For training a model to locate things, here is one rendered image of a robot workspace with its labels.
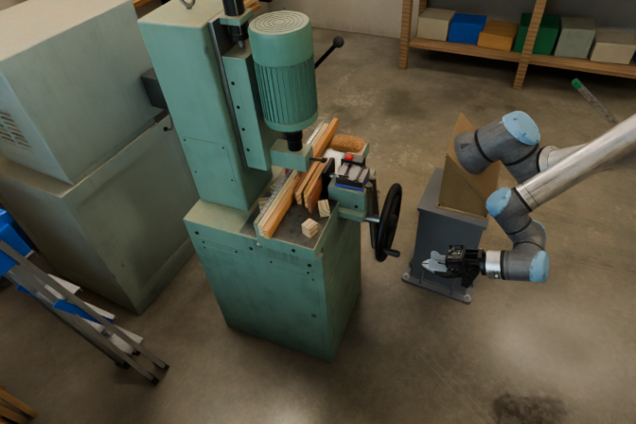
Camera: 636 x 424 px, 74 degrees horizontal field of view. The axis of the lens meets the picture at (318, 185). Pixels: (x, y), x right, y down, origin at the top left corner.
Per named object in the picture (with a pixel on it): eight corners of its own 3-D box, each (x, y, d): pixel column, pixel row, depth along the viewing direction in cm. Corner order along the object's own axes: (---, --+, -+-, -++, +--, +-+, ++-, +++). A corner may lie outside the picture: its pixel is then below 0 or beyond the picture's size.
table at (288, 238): (343, 270, 134) (342, 258, 130) (257, 246, 144) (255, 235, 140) (391, 155, 174) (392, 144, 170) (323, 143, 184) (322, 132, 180)
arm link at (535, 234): (533, 208, 135) (530, 233, 126) (553, 235, 137) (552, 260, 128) (505, 219, 141) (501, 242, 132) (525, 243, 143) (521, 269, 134)
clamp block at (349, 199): (363, 214, 147) (364, 195, 141) (327, 205, 152) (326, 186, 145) (376, 186, 157) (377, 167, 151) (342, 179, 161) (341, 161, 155)
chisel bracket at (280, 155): (307, 176, 147) (305, 156, 141) (271, 167, 151) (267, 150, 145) (315, 163, 152) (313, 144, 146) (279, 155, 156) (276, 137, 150)
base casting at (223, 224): (323, 274, 149) (321, 258, 143) (187, 235, 167) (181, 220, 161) (361, 191, 179) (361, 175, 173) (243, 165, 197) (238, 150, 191)
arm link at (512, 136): (482, 121, 176) (521, 99, 163) (504, 151, 179) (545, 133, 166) (473, 139, 166) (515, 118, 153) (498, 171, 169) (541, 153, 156)
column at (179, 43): (247, 213, 161) (199, 27, 112) (199, 201, 168) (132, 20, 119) (273, 176, 176) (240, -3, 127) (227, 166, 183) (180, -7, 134)
